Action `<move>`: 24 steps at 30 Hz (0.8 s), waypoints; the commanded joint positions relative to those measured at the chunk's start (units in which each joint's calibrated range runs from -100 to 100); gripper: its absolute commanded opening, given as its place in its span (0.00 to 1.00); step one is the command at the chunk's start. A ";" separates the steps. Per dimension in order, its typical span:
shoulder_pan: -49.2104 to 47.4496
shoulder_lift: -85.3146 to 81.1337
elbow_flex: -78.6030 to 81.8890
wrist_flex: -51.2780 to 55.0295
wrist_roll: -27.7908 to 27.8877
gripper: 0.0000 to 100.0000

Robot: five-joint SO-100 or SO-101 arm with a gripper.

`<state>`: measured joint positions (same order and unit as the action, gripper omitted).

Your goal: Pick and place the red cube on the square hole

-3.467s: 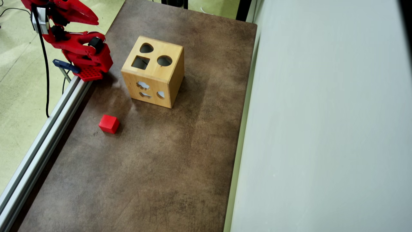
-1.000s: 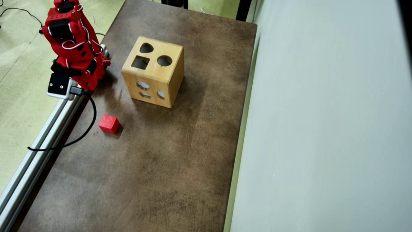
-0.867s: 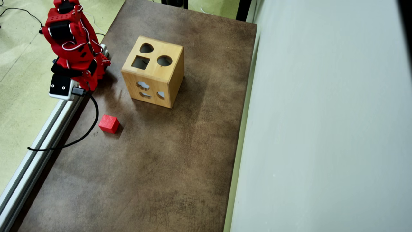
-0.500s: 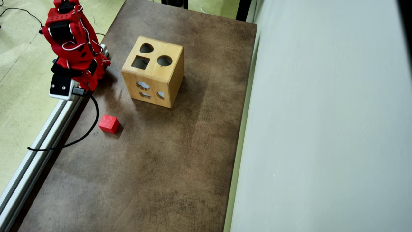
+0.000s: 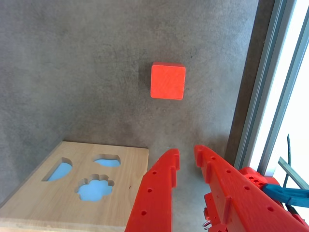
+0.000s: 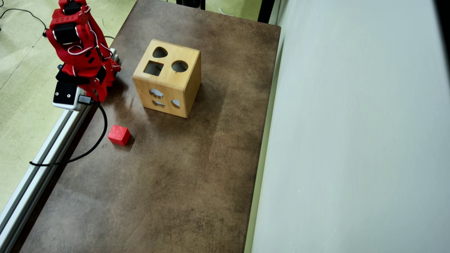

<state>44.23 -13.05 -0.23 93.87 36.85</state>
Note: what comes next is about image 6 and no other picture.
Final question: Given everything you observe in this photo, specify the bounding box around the red gripper black motor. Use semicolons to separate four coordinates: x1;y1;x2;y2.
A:
56;63;117;103

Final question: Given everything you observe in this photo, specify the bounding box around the red cube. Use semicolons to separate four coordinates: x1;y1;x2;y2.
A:
108;125;131;147

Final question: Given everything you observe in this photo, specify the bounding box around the wooden shape sorter box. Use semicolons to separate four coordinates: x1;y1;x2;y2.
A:
132;39;202;119

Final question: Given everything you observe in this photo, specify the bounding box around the black vertical bar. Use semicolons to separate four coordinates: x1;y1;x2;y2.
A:
258;0;275;24

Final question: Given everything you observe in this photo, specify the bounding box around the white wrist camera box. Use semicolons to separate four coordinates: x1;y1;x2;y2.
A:
52;81;87;111

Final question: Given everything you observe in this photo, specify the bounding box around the black camera cable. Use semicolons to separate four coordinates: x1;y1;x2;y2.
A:
30;95;108;167

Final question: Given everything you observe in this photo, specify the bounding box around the aluminium profile rail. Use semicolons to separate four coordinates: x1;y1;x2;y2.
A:
0;105;92;253

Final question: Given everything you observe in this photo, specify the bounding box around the black floor cable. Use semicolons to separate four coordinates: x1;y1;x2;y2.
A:
0;8;47;32

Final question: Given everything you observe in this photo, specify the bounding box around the black post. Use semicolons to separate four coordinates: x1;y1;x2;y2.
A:
176;0;206;10

